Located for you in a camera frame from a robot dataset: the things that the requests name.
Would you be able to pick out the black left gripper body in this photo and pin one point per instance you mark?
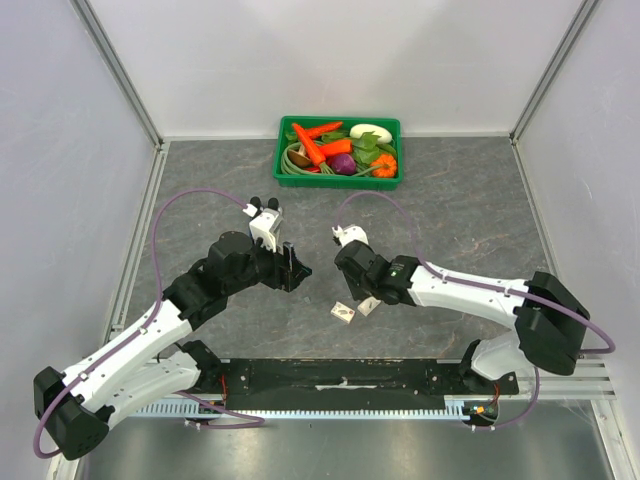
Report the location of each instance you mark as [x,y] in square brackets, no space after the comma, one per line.
[273,273]

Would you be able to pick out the blue stapler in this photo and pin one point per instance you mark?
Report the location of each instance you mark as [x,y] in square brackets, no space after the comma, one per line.
[256,202]

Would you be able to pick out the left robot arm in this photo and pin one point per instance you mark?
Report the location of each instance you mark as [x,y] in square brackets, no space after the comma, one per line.
[78,406]

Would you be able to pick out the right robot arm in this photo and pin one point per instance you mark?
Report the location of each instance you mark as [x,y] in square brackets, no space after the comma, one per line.
[545,323]

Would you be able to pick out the staple box with red label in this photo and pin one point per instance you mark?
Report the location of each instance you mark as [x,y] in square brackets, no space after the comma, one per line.
[342,312]

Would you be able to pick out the white staple box tray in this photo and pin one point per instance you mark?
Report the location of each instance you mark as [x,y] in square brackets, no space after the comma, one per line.
[367,306]

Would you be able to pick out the green plastic tray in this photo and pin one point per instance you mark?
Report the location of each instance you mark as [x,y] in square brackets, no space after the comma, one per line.
[287,137]

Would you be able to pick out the green toy long beans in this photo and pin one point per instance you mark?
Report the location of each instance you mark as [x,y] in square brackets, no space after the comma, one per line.
[289,168]

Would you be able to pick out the brown toy mushroom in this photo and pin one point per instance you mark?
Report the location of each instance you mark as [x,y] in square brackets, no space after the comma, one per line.
[298,158]

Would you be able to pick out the purple toy onion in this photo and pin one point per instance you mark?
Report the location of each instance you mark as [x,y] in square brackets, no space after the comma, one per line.
[343,164]

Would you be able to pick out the orange toy carrot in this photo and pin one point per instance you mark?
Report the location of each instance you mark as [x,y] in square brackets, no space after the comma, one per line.
[312,149]
[338,147]
[320,130]

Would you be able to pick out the orange toy pumpkin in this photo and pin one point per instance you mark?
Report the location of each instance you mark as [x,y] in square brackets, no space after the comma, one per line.
[385,166]

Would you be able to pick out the green toy leaf vegetable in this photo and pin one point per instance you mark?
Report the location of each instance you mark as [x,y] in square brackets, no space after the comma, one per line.
[364,153]

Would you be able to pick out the white toy eggplant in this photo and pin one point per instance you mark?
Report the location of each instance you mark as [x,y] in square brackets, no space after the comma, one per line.
[371,133]

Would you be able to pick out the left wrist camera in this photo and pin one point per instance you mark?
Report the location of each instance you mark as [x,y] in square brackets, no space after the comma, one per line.
[265,229]

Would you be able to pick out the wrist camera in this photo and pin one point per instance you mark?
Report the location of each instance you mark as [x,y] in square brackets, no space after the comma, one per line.
[265,229]
[343,236]

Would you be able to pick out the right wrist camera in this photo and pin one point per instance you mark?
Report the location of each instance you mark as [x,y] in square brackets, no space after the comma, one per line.
[343,236]

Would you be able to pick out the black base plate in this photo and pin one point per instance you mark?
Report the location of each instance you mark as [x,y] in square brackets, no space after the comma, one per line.
[344,385]

